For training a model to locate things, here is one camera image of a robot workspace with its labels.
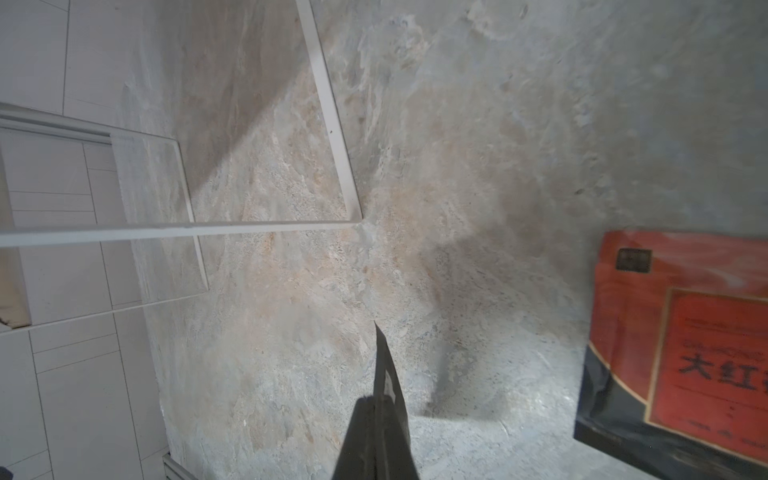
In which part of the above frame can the red tea bag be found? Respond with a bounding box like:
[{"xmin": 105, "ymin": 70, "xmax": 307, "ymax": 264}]
[{"xmin": 574, "ymin": 230, "xmax": 767, "ymax": 479}]

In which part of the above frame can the wooden shelf white frame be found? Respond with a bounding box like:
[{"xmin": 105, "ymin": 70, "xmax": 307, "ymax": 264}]
[{"xmin": 1, "ymin": 1, "xmax": 362, "ymax": 334}]

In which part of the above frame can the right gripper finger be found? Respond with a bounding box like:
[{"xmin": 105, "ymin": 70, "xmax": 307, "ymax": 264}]
[{"xmin": 332, "ymin": 329, "xmax": 419, "ymax": 480}]

